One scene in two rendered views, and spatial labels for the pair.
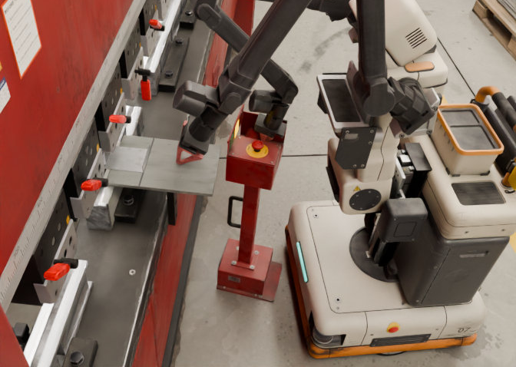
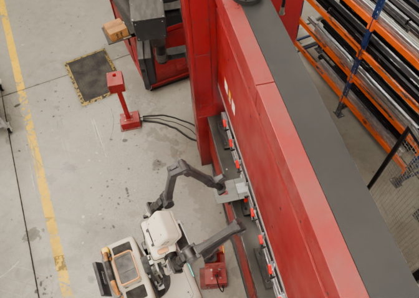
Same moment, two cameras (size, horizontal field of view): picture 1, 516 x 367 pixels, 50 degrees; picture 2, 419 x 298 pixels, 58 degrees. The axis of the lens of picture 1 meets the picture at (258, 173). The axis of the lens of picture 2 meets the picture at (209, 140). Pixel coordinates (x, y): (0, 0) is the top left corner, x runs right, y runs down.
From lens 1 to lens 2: 285 cm
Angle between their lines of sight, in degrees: 79
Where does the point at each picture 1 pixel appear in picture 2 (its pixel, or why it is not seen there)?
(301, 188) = not seen: outside the picture
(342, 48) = not seen: outside the picture
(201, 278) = (232, 269)
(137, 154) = (240, 189)
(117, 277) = (229, 167)
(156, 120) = (252, 229)
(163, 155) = (232, 192)
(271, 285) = (202, 275)
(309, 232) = (189, 280)
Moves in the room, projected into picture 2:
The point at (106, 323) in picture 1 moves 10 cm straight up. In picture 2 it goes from (225, 155) to (225, 149)
